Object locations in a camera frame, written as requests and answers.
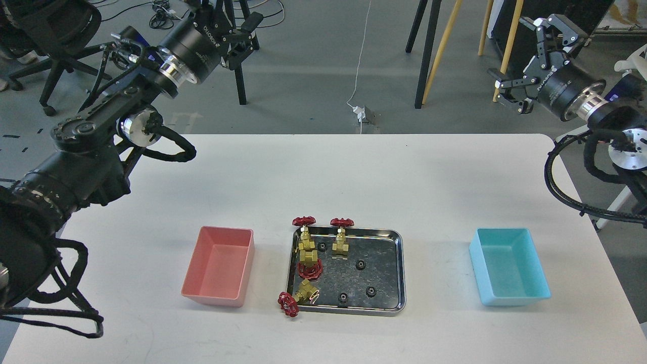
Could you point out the white power plug box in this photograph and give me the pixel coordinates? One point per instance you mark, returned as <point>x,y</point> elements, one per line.
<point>365,115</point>

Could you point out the black tripod legs left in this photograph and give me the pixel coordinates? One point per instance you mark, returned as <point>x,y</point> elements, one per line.
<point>240,76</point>

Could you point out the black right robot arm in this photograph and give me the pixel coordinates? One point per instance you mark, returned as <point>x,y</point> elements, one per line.
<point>614,143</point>

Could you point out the brass valve back right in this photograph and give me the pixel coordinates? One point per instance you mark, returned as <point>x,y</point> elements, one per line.
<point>340,247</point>

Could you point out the black stand legs centre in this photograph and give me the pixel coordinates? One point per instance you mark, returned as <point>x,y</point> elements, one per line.
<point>428,46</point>

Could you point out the yellow wooden easel legs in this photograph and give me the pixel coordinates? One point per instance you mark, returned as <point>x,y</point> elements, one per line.
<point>447,33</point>

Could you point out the shiny metal tray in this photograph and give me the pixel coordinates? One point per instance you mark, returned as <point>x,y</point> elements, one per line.
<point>382,252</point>

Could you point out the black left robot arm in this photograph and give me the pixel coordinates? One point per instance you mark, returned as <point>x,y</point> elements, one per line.
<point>96,151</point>

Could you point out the brass valve back left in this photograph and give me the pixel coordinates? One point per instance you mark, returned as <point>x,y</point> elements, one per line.
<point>306,245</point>

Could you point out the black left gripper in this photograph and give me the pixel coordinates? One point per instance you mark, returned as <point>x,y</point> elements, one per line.
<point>192,51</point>

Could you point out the black office chair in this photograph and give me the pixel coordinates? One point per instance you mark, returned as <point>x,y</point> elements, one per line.
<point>59,30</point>

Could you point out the brass valve front left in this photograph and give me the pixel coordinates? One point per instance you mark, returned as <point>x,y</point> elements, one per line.
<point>306,292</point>

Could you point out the blue plastic box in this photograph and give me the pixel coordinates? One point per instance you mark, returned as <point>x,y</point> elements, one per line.
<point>507,268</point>

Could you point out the white stand frame right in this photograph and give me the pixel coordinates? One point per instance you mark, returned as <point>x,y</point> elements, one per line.
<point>614,144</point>

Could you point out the black equipment case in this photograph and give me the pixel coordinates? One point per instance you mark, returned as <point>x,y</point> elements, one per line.
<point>586,14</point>

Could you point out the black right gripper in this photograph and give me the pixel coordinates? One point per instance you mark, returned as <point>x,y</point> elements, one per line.
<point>555,84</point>

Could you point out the pink plastic box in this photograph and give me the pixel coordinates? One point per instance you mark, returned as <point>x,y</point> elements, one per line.
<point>220,266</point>

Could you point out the brass valve red handwheel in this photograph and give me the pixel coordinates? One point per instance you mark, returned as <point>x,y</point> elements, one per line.
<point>309,268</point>

